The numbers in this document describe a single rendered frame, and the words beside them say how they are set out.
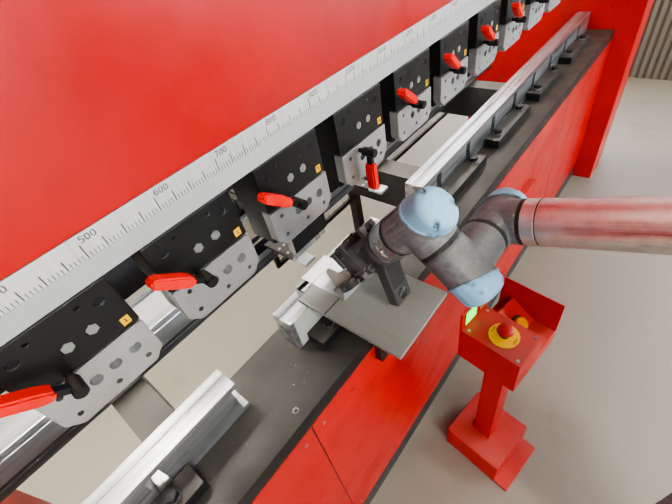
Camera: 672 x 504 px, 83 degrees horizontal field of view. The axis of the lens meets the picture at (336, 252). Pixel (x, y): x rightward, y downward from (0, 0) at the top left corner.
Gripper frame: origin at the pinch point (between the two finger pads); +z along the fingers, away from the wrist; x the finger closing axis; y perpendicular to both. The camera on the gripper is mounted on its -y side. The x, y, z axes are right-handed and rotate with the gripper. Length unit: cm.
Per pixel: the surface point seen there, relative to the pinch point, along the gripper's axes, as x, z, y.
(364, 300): 2.1, -3.2, -4.8
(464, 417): -23, 53, -74
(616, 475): -38, 30, -119
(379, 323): 5.3, -7.1, -9.3
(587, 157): -215, 57, -66
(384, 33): -27.8, -28.2, 30.3
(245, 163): 10.8, -23.3, 26.5
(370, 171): -14.2, -13.9, 13.7
